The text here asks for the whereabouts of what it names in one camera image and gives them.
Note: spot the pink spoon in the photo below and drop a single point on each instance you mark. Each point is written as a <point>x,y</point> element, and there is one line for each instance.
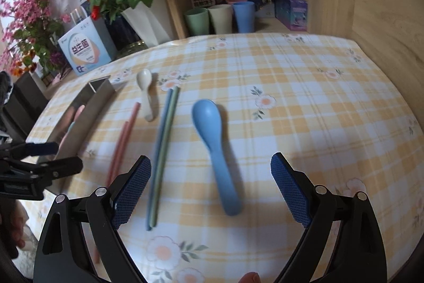
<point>78,110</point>

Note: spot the white spoon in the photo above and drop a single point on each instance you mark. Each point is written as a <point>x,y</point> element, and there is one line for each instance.
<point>145,97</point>

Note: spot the person's left hand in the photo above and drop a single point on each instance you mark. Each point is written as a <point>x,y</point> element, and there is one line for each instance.
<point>15,230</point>

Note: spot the blue cup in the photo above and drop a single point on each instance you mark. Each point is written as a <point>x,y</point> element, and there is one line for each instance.
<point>243,16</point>

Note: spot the person's right hand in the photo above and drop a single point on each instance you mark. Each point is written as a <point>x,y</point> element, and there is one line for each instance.
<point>252,278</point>

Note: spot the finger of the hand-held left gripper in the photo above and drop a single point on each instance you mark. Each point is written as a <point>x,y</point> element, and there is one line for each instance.
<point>63,167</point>
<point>36,148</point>

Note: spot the gold and blue box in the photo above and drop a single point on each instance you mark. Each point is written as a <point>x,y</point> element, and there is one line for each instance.
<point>78,15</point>

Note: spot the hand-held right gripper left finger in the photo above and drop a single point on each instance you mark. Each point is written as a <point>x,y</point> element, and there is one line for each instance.
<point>132,193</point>

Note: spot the green cup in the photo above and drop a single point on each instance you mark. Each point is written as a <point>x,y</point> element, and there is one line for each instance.
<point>197,21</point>

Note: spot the yellow checkered floral tablecloth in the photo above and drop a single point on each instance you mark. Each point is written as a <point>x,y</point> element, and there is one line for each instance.
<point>281,104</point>

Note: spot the pink cup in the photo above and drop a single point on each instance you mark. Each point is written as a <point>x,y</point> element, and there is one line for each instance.
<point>237,1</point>

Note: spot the blue spoon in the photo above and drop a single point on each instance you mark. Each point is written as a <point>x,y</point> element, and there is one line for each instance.
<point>212,143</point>

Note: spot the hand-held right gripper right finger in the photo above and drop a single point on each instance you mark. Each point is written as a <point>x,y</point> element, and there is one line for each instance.
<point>291,193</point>

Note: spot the pink blossom flower arrangement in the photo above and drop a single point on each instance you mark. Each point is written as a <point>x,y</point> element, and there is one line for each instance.
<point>29,11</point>

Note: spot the white and blue box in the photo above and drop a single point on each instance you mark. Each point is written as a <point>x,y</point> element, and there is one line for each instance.
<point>86,49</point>

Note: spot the teal spoon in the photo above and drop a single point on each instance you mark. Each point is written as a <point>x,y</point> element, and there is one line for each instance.
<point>70,129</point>

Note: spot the steel utensil tray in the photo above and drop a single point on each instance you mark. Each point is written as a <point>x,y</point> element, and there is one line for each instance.
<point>96,107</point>

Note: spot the green chopstick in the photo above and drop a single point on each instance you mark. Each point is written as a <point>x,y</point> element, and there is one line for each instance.
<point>168,147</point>

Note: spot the blue chopstick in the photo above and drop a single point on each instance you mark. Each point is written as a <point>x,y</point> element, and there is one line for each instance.
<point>161,150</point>

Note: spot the purple box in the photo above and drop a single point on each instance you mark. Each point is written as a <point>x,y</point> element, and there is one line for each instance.
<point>293,12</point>

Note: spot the pink chopstick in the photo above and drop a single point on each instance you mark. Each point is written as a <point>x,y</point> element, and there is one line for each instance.
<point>122,142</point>
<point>131,122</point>

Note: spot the beige cup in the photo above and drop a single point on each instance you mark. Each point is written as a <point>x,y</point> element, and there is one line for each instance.
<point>220,19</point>

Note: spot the green glass plate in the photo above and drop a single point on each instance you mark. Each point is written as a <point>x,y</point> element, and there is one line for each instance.
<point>132,48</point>

